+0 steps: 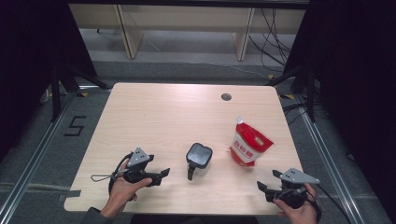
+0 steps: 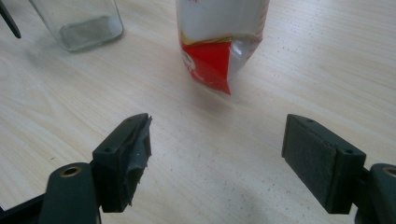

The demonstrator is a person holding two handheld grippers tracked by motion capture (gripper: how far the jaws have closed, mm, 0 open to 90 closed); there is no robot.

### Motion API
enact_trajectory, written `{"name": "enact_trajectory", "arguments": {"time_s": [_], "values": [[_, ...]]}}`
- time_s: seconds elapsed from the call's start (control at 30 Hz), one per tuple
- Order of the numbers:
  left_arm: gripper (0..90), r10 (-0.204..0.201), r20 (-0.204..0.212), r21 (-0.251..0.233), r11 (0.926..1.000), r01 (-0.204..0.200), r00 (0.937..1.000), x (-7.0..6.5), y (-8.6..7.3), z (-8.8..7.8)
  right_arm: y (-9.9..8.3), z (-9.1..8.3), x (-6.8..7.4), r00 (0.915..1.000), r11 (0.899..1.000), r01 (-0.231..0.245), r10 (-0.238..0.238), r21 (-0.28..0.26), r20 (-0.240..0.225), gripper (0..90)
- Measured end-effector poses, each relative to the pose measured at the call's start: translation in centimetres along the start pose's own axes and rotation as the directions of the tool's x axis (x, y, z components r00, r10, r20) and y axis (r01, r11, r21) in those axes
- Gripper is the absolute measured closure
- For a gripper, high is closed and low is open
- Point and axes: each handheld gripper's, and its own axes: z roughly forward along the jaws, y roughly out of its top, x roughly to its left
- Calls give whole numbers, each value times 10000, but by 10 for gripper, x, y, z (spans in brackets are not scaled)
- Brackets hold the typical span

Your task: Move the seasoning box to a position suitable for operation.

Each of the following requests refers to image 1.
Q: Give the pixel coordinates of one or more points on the red and white sugar pouch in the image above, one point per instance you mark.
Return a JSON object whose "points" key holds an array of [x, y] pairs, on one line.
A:
{"points": [[249, 143]]}

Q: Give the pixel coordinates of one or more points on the black curtain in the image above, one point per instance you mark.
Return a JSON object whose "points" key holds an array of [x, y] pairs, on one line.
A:
{"points": [[358, 62], [28, 46]]}

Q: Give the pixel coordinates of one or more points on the grey round table grommet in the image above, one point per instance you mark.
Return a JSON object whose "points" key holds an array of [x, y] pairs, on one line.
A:
{"points": [[226, 97]]}

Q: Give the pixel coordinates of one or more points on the clear seasoning box black lid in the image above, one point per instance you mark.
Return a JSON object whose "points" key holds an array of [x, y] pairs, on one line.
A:
{"points": [[199, 155]]}

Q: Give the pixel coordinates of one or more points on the aluminium floor rail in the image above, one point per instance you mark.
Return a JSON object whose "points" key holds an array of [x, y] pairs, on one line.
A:
{"points": [[330, 161], [34, 155]]}

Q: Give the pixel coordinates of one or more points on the light wooden shelf unit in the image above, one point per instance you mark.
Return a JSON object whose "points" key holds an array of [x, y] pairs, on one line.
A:
{"points": [[186, 18]]}

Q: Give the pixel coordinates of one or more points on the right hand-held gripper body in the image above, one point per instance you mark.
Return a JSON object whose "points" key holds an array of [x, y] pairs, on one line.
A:
{"points": [[295, 177]]}

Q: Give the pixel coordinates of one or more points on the person's left hand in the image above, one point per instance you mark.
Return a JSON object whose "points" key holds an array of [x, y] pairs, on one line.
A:
{"points": [[120, 191]]}

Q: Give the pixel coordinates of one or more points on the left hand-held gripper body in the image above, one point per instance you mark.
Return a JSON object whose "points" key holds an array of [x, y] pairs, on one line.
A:
{"points": [[138, 157]]}

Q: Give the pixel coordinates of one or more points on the person's dark clothing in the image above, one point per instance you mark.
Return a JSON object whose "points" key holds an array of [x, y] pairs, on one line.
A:
{"points": [[193, 219]]}

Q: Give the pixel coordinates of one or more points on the black metal stand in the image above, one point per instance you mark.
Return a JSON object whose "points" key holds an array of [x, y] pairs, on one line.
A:
{"points": [[310, 93], [56, 93]]}

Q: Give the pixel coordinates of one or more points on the person's right hand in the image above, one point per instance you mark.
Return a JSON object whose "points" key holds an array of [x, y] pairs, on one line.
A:
{"points": [[300, 214]]}

